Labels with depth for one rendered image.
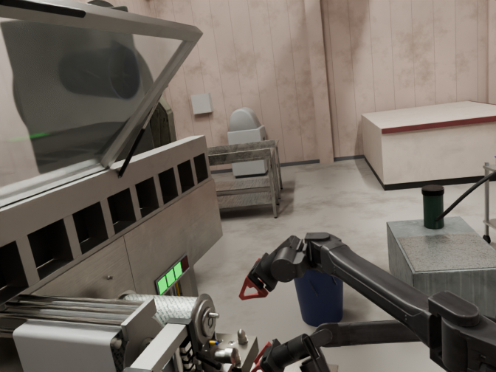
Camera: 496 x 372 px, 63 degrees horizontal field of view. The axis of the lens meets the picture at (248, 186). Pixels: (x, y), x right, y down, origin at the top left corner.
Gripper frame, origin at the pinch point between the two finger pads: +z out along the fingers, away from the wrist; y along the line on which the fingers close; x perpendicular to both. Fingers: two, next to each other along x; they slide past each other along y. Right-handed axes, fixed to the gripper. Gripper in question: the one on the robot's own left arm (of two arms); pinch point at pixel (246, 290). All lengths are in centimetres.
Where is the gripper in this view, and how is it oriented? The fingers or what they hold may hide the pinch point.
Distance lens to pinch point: 107.1
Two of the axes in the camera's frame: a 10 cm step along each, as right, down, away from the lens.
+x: -7.1, -7.0, 0.3
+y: 3.1, -2.8, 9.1
